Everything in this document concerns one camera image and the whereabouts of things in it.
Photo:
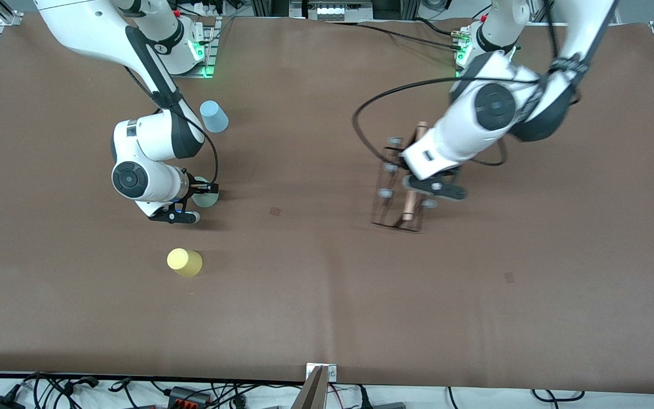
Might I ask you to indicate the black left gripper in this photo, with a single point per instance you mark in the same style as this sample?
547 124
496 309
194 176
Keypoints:
405 165

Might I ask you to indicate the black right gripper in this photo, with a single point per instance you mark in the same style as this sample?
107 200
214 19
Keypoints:
195 186

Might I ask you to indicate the pale green plastic cup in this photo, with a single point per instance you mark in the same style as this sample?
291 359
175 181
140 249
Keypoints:
206 200

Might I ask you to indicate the yellow plastic cup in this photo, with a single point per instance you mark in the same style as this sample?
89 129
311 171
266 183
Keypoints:
184 262

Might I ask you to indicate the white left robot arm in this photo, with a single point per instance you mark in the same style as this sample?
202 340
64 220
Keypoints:
491 105

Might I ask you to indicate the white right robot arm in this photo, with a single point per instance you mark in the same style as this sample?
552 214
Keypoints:
156 136

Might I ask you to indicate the light blue plastic cup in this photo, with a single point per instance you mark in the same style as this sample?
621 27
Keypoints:
213 117

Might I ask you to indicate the large table cover mat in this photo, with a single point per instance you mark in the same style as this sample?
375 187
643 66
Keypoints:
361 295

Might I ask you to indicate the white power strip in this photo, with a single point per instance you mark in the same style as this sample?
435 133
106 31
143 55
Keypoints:
332 11

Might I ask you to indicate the black orange connector box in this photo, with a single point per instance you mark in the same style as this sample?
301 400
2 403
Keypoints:
182 395

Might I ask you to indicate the black power adapter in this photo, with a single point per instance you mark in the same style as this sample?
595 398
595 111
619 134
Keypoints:
0 404

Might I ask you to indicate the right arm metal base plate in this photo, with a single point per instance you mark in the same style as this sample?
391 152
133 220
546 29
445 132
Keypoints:
210 51

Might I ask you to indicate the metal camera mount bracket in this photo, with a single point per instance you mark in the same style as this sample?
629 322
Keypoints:
315 392

